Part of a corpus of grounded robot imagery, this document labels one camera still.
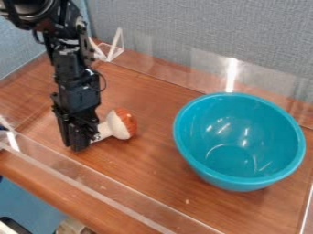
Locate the clear acrylic front barrier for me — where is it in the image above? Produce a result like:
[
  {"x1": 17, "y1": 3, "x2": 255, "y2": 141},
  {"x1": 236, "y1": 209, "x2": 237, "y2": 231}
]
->
[{"x1": 0, "y1": 132, "x2": 224, "y2": 234}]

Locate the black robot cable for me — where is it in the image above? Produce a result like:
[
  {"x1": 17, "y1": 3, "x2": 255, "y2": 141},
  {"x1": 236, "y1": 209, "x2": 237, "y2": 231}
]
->
[{"x1": 90, "y1": 69, "x2": 109, "y2": 93}]

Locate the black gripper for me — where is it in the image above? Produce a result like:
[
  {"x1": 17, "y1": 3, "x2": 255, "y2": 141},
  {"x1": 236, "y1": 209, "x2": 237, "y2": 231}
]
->
[{"x1": 51, "y1": 80, "x2": 102, "y2": 152}]

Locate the clear acrylic left barrier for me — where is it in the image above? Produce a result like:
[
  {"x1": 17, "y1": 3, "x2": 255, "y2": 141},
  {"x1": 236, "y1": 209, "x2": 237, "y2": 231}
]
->
[{"x1": 0, "y1": 55, "x2": 55, "y2": 128}]

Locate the clear acrylic barrier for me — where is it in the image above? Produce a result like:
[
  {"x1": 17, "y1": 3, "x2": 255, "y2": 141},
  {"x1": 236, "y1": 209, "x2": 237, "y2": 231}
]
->
[
  {"x1": 0, "y1": 132, "x2": 224, "y2": 234},
  {"x1": 113, "y1": 48, "x2": 313, "y2": 130},
  {"x1": 0, "y1": 55, "x2": 55, "y2": 128}
]

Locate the white brown plush mushroom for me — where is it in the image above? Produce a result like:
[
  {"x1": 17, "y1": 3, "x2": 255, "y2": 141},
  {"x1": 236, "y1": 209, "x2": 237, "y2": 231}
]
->
[{"x1": 93, "y1": 107, "x2": 137, "y2": 143}]

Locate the clear acrylic back barrier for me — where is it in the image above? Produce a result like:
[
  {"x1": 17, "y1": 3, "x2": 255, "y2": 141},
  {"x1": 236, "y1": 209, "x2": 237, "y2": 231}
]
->
[{"x1": 113, "y1": 48, "x2": 313, "y2": 130}]

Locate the blue plastic bowl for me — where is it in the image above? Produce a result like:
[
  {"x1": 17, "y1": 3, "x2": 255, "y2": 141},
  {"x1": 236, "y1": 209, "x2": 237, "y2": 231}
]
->
[{"x1": 173, "y1": 92, "x2": 307, "y2": 192}]

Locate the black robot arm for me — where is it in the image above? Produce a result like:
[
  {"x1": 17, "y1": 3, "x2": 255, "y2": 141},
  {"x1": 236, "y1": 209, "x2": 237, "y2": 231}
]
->
[{"x1": 0, "y1": 0, "x2": 103, "y2": 152}]

